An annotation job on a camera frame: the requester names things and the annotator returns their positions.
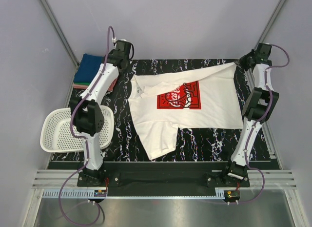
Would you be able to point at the white slotted cable duct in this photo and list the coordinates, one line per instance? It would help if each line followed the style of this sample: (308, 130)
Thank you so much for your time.
(75, 193)

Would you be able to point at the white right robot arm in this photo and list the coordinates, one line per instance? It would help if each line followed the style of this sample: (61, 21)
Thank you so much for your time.
(233, 171)

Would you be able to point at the white Coca-Cola print t-shirt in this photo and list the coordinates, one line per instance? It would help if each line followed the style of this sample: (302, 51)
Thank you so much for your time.
(200, 98)

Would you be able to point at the aluminium frame post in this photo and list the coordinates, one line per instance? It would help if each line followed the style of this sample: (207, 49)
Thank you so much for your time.
(57, 28)
(273, 18)

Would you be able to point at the white perforated plastic basket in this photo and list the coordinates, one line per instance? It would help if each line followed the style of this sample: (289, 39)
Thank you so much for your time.
(56, 136)

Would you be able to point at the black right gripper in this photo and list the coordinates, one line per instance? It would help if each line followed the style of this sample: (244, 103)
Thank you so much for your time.
(242, 63)

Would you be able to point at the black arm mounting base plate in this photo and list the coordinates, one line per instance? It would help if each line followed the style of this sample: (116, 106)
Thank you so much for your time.
(110, 167)

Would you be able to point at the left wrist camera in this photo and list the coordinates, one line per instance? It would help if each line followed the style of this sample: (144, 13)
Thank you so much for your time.
(124, 46)

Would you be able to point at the right aluminium frame post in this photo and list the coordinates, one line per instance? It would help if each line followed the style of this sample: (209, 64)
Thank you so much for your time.
(273, 18)

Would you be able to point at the left aluminium frame post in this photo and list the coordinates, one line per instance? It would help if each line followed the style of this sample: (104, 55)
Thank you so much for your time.
(57, 28)

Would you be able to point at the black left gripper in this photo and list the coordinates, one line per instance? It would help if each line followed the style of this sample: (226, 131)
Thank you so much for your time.
(124, 64)

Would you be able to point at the folded pink t-shirt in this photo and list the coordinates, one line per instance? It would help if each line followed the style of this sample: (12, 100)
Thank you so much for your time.
(85, 87)

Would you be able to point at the folded blue t-shirt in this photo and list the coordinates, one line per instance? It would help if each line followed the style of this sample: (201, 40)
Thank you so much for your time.
(88, 69)

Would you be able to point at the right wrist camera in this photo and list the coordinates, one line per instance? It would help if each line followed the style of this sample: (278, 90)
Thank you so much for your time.
(263, 51)

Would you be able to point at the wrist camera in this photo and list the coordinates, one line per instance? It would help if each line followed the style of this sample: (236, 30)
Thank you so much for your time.
(263, 51)
(124, 46)

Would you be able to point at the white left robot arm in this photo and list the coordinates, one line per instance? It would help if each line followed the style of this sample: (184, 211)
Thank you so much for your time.
(87, 119)

